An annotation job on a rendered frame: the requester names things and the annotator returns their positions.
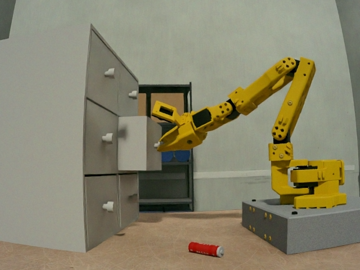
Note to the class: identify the red aa battery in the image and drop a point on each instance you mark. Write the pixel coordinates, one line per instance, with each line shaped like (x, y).
(206, 249)

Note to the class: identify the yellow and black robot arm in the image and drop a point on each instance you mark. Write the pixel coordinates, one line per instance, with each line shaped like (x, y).
(323, 175)

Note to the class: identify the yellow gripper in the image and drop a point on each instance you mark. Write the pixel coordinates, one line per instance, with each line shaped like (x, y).
(181, 137)

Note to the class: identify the grey chest of drawers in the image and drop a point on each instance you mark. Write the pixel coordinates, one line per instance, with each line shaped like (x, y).
(43, 92)

